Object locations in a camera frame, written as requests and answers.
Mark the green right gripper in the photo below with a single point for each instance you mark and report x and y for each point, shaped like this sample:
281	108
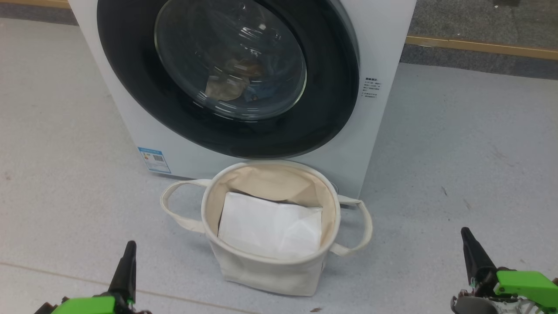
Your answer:
523	285

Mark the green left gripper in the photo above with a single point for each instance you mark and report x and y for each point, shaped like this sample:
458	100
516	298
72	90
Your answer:
87	306

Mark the blue denim garment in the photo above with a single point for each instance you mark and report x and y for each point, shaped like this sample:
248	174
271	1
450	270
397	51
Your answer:
224	85

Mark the cream canvas laundry basket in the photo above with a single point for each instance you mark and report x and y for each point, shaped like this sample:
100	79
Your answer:
261	274

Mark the white front-load washing machine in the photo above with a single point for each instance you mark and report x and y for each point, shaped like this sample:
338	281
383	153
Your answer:
383	39

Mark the blue energy label sticker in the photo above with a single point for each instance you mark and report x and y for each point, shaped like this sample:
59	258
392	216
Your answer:
154	160

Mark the white folded sheet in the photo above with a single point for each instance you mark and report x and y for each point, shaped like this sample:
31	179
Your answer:
270	226

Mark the printed text label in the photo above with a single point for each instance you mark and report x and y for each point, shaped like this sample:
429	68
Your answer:
373	88

